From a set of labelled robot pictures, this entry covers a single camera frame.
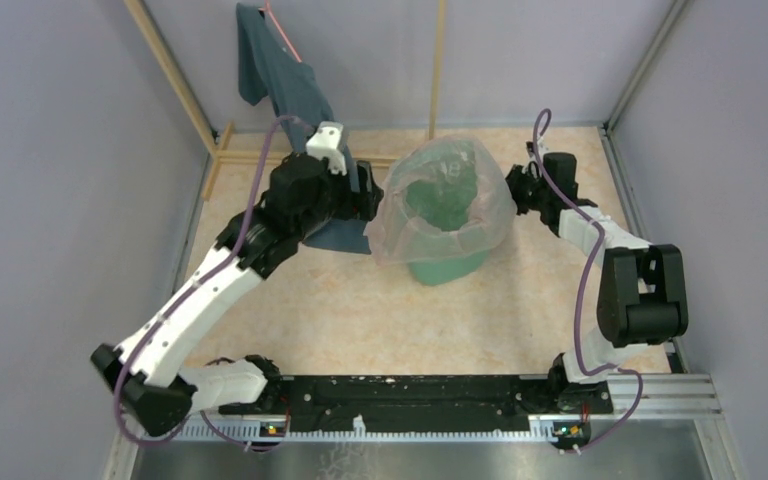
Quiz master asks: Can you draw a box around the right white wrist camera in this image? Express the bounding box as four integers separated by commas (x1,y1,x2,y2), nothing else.
526,138,549,161

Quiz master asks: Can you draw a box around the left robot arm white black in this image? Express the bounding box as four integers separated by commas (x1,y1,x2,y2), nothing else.
90,153,383,443

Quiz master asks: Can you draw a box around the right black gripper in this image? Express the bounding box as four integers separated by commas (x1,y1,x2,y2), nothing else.
483,165,550,216

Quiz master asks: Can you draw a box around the pink clothes hanger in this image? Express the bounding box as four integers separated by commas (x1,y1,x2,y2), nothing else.
260,0,303,63

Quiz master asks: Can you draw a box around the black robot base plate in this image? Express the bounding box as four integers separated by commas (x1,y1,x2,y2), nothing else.
218,375,613,433

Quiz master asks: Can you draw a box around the wooden clothes rack frame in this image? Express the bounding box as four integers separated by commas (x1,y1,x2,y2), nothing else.
124,0,447,201

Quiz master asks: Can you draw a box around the green plastic trash bin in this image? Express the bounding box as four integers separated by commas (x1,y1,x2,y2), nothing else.
405,154,490,286

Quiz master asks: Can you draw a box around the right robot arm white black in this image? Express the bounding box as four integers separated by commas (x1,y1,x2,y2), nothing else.
506,153,689,412

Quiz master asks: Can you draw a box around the pink plastic trash bag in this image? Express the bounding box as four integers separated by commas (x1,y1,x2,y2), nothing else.
364,134,517,265

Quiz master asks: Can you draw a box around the dark teal hanging cloth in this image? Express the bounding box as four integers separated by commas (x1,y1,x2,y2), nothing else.
235,3,371,255

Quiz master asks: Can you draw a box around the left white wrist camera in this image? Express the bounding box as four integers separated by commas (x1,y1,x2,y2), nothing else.
305,121,348,176

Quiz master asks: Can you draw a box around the grey slotted cable duct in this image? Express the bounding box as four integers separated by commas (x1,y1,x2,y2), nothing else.
175,416,589,448

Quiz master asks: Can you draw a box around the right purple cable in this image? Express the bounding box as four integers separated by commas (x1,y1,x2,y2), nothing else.
530,107,645,456

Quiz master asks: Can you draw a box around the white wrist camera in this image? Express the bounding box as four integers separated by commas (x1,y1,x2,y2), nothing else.
305,121,348,176
526,138,549,161

